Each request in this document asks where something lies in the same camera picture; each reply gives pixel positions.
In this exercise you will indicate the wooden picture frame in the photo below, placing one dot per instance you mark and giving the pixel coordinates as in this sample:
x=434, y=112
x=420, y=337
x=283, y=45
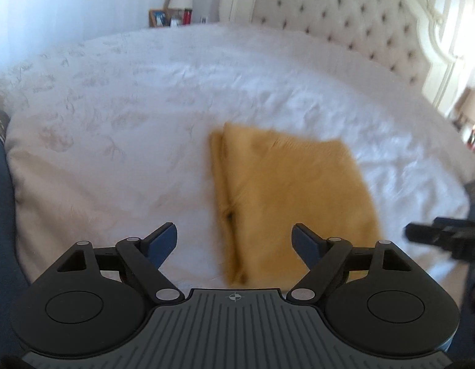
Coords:
x=159, y=18

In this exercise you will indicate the small photo frame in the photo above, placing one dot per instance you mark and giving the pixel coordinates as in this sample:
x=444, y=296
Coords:
x=175, y=22

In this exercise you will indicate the person's leg in blue jeans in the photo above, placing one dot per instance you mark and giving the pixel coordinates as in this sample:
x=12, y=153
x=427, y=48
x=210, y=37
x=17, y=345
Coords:
x=3, y=238

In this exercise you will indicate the white patterned bedspread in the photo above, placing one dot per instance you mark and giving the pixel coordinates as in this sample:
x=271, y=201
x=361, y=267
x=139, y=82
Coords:
x=106, y=123

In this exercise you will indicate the bedside clutter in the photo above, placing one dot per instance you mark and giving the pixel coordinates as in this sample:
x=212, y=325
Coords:
x=471, y=134

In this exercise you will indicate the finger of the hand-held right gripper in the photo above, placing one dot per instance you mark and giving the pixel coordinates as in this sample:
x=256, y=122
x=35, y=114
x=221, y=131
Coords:
x=421, y=233

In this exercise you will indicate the red bottle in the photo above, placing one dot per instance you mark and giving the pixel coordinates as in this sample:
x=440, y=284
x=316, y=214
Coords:
x=187, y=17

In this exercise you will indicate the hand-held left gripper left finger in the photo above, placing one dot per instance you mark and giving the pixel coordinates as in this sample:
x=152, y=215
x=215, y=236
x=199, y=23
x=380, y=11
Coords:
x=164, y=239

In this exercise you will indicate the tufted cream headboard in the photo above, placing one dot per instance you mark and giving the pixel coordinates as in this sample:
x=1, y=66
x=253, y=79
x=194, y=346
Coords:
x=356, y=11

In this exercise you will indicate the beige shade bedside lamp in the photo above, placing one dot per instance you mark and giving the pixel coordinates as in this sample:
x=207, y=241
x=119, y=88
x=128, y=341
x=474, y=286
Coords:
x=471, y=103

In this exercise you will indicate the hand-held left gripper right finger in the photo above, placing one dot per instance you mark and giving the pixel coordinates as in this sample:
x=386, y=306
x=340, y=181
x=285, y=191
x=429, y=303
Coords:
x=304, y=240

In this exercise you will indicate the yellow knit sweater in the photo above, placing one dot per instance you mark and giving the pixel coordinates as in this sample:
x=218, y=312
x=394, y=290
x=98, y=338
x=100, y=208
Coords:
x=291, y=192

